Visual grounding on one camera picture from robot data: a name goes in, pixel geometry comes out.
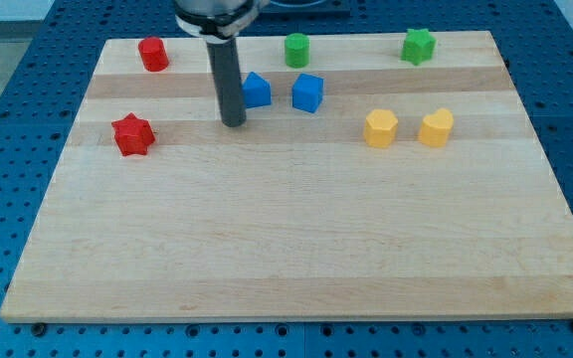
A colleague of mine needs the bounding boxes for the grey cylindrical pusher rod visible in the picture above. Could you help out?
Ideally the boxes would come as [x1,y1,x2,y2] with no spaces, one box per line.
[207,38,247,127]

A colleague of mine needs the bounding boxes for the green star block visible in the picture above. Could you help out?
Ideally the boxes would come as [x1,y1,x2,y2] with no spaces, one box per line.
[401,29,437,66]

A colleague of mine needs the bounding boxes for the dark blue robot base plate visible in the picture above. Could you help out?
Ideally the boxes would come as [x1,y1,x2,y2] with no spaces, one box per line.
[261,0,351,15]

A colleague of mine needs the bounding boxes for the red star block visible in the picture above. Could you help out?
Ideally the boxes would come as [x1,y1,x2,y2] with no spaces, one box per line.
[111,112,155,156]

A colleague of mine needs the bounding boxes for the light wooden board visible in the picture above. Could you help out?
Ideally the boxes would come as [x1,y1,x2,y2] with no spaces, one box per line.
[0,31,573,323]

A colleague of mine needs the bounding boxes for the blue cube block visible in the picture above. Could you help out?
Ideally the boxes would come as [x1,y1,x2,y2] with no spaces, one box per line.
[291,74,324,113]

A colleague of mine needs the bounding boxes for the blue triangle block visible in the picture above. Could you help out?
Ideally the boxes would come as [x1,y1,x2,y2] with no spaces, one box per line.
[243,72,272,108]

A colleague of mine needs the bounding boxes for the green cylinder block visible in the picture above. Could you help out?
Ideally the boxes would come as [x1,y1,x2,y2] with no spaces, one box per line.
[284,33,310,69]

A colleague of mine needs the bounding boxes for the yellow hexagon block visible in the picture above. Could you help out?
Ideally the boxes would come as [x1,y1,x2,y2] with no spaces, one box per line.
[363,109,399,148]

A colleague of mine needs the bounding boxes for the yellow heart block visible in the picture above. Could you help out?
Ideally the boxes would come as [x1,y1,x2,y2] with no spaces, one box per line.
[418,108,454,148]

